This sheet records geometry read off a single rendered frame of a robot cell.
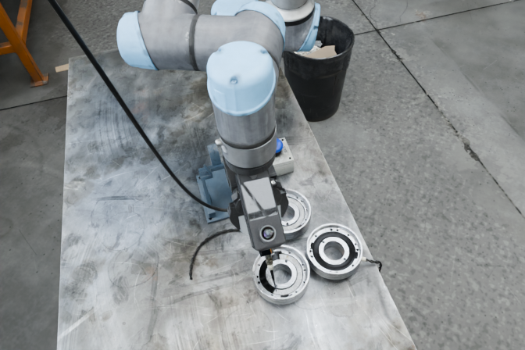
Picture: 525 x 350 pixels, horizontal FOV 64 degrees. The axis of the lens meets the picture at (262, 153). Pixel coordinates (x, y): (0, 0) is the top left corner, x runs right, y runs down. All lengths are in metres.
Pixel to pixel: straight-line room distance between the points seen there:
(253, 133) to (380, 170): 1.54
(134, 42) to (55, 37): 2.59
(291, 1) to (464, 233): 1.28
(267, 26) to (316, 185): 0.48
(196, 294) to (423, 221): 1.26
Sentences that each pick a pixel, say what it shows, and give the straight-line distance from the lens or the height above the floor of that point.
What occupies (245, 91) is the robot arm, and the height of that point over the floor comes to 1.27.
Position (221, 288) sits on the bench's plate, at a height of 0.80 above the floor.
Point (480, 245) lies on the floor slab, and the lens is 1.92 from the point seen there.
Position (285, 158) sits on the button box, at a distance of 0.93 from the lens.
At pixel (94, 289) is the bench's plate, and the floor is 0.80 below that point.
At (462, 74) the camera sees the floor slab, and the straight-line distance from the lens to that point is 2.61.
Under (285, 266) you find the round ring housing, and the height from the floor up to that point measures 0.82.
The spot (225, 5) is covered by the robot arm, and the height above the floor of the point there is 1.02.
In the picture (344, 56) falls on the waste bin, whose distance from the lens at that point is 1.93.
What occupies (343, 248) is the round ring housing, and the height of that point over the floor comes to 0.83.
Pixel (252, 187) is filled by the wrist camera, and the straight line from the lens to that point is 0.58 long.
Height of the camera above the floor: 1.57
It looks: 50 degrees down
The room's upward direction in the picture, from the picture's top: 5 degrees counter-clockwise
